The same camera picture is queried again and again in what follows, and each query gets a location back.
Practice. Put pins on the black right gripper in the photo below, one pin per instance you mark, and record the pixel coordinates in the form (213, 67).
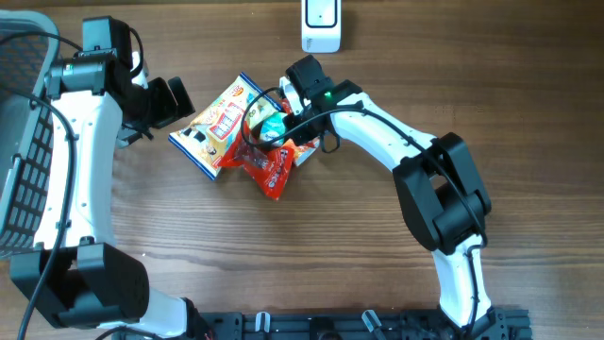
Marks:
(299, 134)

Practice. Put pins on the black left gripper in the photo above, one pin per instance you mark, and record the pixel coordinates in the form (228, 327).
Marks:
(169, 110)

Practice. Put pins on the small orange box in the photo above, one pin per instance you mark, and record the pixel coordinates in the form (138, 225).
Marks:
(304, 151)

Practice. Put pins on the red chocolate wafer bar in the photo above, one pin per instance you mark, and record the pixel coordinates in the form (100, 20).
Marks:
(286, 106)

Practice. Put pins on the small teal box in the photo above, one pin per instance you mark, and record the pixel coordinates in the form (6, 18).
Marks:
(272, 127)

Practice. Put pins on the blue yellow snack bag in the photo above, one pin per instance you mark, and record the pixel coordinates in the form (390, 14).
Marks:
(209, 136)

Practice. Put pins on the red candy bag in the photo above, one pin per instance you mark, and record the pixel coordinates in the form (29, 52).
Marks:
(270, 169)

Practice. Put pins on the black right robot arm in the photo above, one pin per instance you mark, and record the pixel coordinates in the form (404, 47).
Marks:
(442, 198)

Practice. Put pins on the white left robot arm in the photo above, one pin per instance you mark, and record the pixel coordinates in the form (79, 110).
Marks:
(74, 275)

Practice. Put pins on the white barcode scanner box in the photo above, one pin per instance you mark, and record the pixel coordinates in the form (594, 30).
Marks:
(321, 26)

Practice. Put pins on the grey plastic shopping basket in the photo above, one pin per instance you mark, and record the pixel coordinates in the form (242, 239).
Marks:
(26, 128)

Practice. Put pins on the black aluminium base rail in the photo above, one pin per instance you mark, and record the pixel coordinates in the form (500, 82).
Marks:
(497, 324)

